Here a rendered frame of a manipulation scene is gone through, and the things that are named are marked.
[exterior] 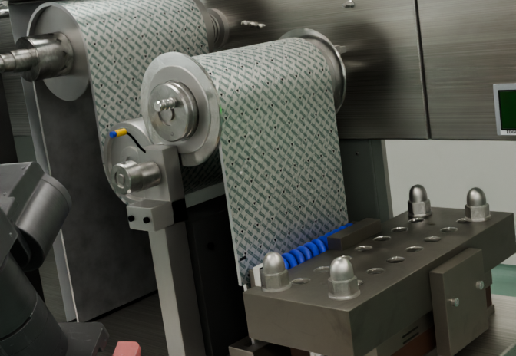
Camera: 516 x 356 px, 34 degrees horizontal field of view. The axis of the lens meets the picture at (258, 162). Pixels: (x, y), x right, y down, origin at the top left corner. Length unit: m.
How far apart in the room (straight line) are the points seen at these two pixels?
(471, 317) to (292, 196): 0.28
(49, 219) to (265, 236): 0.50
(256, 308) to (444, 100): 0.42
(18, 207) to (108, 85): 0.61
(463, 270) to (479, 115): 0.23
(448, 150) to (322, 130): 2.83
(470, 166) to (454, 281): 2.90
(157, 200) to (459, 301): 0.40
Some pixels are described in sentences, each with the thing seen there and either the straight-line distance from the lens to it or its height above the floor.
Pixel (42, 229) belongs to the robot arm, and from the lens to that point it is 0.66.
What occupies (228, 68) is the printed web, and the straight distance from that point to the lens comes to 1.09.
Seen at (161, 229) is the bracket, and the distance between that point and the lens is 1.11.
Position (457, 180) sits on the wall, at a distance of 4.03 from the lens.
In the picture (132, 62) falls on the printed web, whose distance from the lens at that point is 1.27.
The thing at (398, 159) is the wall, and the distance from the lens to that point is 4.17.
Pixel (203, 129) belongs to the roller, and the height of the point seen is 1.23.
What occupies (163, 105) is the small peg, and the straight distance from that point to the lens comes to 1.04.
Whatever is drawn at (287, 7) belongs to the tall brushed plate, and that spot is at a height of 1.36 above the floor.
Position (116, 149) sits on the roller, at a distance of 1.22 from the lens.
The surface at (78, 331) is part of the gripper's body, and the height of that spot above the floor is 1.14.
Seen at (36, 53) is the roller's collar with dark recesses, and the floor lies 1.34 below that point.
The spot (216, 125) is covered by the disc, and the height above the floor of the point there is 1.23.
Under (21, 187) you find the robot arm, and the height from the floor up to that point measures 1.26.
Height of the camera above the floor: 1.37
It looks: 11 degrees down
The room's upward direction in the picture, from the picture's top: 8 degrees counter-clockwise
